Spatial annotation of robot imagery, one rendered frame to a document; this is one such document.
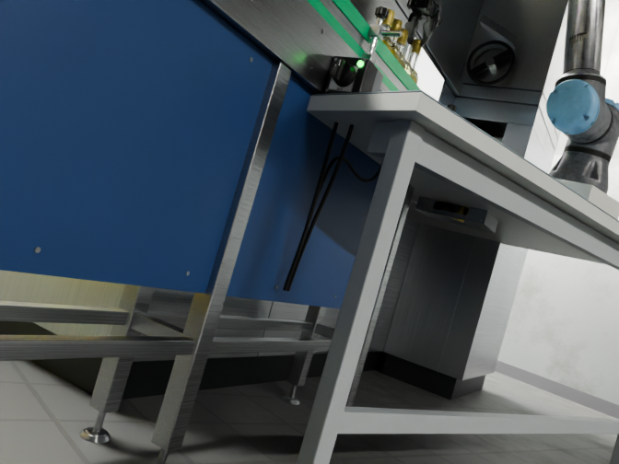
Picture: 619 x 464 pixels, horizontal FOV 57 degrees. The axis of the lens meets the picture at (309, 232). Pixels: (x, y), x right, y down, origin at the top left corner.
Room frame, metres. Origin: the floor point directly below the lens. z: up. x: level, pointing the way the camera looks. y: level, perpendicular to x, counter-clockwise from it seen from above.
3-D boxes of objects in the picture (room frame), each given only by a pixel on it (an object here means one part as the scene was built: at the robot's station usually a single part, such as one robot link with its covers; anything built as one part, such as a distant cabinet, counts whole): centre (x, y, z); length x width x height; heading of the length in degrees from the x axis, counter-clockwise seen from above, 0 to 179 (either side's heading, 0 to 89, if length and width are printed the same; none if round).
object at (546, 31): (2.86, -0.81, 1.69); 0.70 x 0.37 x 0.89; 150
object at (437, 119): (2.01, -0.21, 0.73); 1.58 x 1.52 x 0.04; 131
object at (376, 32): (1.24, -0.04, 0.94); 0.07 x 0.04 x 0.13; 60
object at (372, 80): (1.13, 0.00, 0.79); 0.08 x 0.08 x 0.08; 60
